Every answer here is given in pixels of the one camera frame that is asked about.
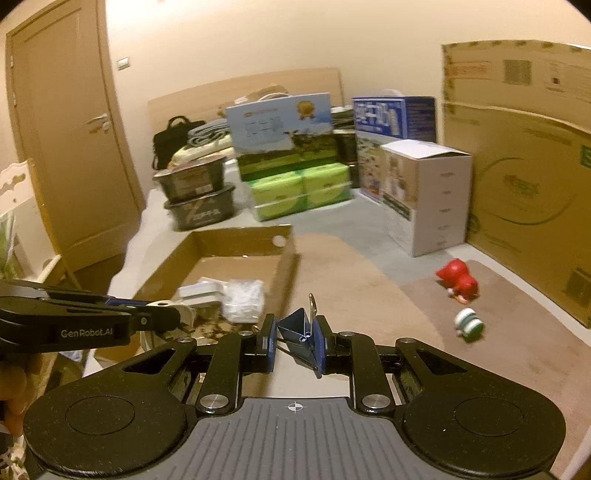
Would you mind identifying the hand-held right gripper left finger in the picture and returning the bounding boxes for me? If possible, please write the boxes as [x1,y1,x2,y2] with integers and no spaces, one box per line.
[121,314,279,416]

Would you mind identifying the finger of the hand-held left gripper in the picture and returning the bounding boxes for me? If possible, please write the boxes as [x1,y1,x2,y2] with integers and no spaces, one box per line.
[0,279,154,309]
[0,300,182,333]

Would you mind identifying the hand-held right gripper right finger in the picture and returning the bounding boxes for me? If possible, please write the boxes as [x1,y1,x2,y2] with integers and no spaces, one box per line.
[318,315,462,416]

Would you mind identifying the blue binder clip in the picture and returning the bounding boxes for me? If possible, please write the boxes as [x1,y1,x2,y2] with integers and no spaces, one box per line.
[276,292,325,380]

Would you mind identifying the clear box of floss picks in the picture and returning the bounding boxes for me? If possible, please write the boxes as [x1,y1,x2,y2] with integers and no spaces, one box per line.
[222,279,267,323]

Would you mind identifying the white power adapter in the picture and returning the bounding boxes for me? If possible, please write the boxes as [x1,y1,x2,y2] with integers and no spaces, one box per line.
[177,279,228,311]

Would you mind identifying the cardboard tray box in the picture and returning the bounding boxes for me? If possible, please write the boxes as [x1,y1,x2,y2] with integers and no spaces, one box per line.
[95,224,302,366]

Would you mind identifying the person's left hand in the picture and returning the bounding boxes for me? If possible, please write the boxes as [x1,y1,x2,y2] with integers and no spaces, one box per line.
[0,353,49,437]

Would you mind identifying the brown mat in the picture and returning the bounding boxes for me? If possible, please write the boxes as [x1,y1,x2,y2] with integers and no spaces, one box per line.
[277,233,591,398]

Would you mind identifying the green white striped toy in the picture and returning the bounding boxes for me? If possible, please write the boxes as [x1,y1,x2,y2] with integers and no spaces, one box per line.
[453,308,485,343]

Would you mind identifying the red toy figure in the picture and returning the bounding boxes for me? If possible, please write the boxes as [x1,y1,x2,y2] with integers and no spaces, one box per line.
[436,259,480,306]

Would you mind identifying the wooden door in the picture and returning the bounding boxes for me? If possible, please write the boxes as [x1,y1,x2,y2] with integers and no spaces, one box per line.
[6,13,146,274]

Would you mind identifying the black bag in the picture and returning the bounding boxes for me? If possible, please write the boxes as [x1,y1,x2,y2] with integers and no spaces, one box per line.
[152,116,206,171]

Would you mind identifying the white tall carton box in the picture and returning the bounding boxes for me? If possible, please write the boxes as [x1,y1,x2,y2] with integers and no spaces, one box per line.
[355,138,474,258]

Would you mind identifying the folded towels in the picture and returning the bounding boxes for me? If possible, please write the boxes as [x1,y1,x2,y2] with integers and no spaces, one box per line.
[172,120,232,163]

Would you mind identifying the dark box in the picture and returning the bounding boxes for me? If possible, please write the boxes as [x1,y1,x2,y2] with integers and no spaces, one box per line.
[331,106,359,168]

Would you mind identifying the milk gift box cow print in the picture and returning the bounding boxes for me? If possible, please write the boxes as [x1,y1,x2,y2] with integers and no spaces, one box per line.
[225,92,334,182]

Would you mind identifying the blue milk carton box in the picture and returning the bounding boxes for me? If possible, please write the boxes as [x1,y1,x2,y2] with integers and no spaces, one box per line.
[351,95,437,144]

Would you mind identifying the large brown cardboard box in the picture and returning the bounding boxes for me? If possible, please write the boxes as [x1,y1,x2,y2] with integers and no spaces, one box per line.
[440,39,591,329]

